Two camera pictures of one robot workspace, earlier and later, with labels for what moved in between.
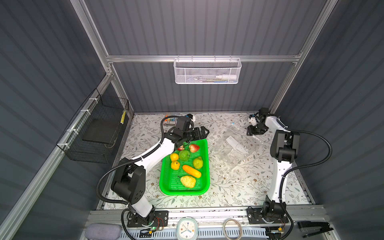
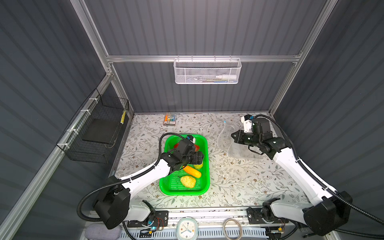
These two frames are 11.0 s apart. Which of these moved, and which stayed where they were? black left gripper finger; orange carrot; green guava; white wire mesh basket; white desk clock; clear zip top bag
Moved: black left gripper finger; clear zip top bag
Stayed: green guava; white desk clock; white wire mesh basket; orange carrot
